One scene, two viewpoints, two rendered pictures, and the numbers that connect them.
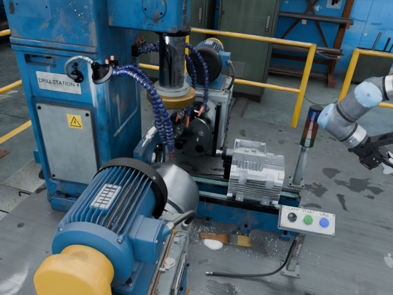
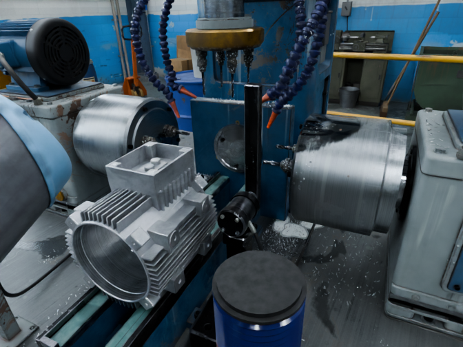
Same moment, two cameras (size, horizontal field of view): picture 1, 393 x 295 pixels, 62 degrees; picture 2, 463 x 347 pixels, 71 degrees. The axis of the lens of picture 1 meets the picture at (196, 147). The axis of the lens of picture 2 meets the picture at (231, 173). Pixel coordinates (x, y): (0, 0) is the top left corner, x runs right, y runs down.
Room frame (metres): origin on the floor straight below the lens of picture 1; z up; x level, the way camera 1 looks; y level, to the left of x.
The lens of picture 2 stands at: (1.35, -0.66, 1.37)
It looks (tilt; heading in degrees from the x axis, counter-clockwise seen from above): 27 degrees down; 107
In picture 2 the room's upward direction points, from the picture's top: 2 degrees counter-clockwise
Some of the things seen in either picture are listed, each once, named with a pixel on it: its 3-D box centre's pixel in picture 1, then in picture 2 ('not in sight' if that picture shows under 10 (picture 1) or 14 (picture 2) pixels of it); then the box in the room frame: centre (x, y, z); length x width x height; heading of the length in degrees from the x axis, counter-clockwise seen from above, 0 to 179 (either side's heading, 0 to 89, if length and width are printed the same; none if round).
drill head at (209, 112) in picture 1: (195, 123); (357, 175); (1.44, 0.01, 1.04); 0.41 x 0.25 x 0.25; 171
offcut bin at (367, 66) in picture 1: (373, 58); not in sight; (5.27, -2.73, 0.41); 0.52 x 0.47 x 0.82; 75
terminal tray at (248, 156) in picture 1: (248, 155); (153, 174); (1.07, -0.20, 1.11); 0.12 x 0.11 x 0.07; 81
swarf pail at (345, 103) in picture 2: not in sight; (348, 97); (1.71, 4.51, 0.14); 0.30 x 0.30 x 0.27
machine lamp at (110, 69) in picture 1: (88, 71); not in sight; (0.92, 0.33, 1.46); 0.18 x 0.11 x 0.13; 81
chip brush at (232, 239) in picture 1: (226, 238); not in sight; (0.92, -0.14, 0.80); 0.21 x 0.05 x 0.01; 86
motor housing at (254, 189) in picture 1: (255, 175); (147, 228); (1.06, -0.24, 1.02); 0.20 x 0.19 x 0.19; 81
